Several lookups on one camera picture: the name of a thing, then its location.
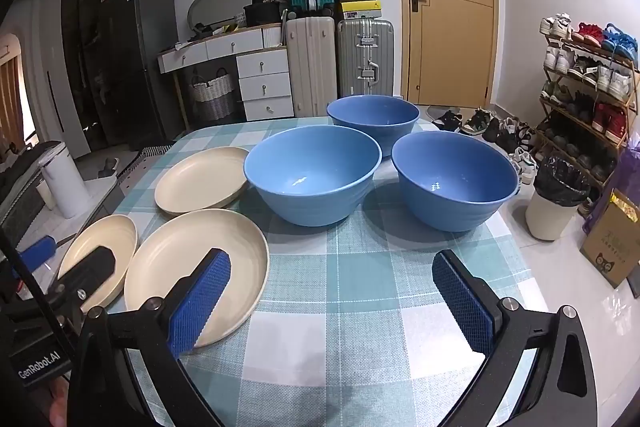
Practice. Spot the silver suitcase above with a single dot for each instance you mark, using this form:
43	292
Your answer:
350	57

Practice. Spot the grey side cabinet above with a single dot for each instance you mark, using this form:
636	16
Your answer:
100	192

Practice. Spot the small white cup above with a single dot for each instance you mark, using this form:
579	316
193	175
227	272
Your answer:
44	194

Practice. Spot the cream plate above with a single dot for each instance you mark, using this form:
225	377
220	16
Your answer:
112	232
200	179
165	257

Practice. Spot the beige suitcase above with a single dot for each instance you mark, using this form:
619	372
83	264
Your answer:
310	67

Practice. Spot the woven basket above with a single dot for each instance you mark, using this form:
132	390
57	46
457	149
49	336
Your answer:
212	99

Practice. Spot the wooden door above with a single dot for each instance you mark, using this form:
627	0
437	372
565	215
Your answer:
450	32

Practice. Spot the dark grey bag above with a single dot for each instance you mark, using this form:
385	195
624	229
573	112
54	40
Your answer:
20	162

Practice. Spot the white cylindrical appliance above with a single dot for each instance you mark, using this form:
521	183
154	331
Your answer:
67	177

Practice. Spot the wooden shoe rack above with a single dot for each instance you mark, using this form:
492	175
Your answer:
575	117

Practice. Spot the tall black wardrobe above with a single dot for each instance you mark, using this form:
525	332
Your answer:
85	57

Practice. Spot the person's left hand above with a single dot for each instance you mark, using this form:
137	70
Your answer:
59	402

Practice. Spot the dark grey refrigerator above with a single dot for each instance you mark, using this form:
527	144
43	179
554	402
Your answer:
150	57

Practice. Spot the shoe rack with shoes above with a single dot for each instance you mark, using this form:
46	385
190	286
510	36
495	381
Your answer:
600	77

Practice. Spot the black trash bag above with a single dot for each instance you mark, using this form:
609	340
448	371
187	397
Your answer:
562	177

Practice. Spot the blue bowl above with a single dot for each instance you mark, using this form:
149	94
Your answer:
372	114
310	172
450	177

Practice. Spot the purple plastic bag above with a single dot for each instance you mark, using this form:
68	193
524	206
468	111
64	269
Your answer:
627	167

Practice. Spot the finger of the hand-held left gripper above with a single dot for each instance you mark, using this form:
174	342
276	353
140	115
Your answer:
37	251
97	263

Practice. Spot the cardboard box cat print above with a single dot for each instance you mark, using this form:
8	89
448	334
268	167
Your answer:
610	242

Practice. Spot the grey oval mirror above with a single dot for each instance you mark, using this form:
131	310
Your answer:
215	4

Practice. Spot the black storage box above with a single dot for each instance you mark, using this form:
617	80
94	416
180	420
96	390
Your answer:
262	14

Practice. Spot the white trash bin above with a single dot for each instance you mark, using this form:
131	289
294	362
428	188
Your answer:
547	219

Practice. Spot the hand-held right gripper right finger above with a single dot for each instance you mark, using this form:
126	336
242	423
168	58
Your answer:
460	302

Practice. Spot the black white floor mat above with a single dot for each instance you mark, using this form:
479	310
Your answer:
145	159

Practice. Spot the teal checked tablecloth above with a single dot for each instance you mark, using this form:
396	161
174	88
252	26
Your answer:
375	282

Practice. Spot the white drawer desk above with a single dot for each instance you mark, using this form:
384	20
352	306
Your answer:
265	82

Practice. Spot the pile of assorted shoes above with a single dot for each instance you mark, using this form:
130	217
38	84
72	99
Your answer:
480	122

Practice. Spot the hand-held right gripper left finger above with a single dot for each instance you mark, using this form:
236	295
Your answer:
202	302

